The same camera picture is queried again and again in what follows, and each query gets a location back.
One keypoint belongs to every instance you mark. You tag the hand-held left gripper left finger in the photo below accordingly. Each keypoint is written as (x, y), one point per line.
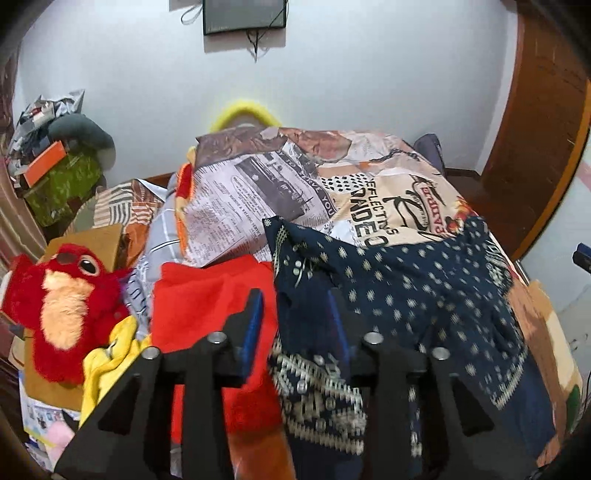
(251, 323)

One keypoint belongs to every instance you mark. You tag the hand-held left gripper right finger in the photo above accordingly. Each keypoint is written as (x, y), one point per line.
(336, 318)

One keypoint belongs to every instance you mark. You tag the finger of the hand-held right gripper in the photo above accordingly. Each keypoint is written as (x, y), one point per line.
(582, 257)

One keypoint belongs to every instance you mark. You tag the navy patterned hoodie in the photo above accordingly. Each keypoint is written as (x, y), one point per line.
(415, 286)

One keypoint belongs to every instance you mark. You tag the white heart print wardrobe door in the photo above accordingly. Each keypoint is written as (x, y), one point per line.
(563, 217)

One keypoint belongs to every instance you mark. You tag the red cloth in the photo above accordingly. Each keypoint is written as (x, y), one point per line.
(203, 295)

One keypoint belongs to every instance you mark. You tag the grey checked cloth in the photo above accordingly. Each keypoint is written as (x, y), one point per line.
(157, 240)

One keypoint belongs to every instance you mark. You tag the orange plastic bag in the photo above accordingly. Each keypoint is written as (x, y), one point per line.
(258, 454)

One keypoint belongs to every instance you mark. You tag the yellow cloth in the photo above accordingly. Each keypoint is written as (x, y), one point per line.
(115, 350)

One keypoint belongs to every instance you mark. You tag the brown wooden door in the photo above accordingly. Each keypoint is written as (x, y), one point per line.
(531, 115)

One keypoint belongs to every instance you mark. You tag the red plush toy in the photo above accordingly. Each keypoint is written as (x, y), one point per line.
(101, 295)

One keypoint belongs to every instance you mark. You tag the brown striped patterned cloth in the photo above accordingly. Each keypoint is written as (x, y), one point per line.
(120, 207)

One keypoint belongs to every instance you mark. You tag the brown cardboard box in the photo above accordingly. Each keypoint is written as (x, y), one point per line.
(92, 240)

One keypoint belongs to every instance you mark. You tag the grey blue backpack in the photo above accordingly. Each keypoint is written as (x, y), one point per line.
(431, 147)

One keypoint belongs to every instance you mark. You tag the yellow hoop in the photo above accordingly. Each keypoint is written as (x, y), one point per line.
(240, 108)

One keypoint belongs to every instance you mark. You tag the pink plush toy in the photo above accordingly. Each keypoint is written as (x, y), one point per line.
(60, 434)

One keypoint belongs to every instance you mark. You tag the green patterned bag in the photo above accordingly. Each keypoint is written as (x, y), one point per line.
(69, 184)

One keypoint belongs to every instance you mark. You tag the pile of printed papers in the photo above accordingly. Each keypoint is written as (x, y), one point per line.
(41, 415)

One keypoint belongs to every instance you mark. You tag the brown striped curtain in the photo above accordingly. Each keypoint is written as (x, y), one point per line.
(18, 217)

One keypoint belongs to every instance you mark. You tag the grey cushion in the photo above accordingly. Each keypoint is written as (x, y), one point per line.
(78, 127)

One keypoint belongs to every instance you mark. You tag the orange box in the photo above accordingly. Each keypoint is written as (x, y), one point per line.
(44, 164)

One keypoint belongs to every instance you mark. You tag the pile of household clutter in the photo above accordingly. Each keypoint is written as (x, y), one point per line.
(32, 115)

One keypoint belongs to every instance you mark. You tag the small black wall monitor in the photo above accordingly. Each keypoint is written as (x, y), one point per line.
(244, 16)

